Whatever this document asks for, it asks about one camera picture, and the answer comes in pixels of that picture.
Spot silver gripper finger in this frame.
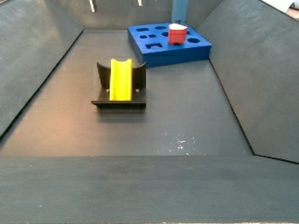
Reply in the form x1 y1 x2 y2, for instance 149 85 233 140
136 0 143 7
88 0 96 13

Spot yellow arch block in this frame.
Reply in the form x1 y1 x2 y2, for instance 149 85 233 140
109 59 133 101

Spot blue shape sorter board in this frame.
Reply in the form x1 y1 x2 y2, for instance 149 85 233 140
127 23 211 67

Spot black curved fixture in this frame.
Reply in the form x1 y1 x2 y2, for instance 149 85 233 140
91 63 145 108

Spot red pentagon block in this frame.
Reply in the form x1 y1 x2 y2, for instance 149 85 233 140
168 24 187 46

